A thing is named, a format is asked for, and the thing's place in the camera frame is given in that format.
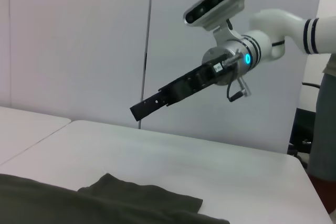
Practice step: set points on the black chair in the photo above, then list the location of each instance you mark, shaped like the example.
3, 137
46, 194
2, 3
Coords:
302, 132

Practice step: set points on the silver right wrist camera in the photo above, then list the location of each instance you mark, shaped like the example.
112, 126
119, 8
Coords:
215, 2

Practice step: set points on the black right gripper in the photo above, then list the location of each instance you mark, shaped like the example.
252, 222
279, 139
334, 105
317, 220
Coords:
194, 79

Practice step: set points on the dark green t-shirt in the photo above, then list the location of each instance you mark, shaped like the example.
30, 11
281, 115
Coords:
110, 203

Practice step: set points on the person in grey clothes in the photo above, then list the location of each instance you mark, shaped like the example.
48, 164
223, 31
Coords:
325, 129

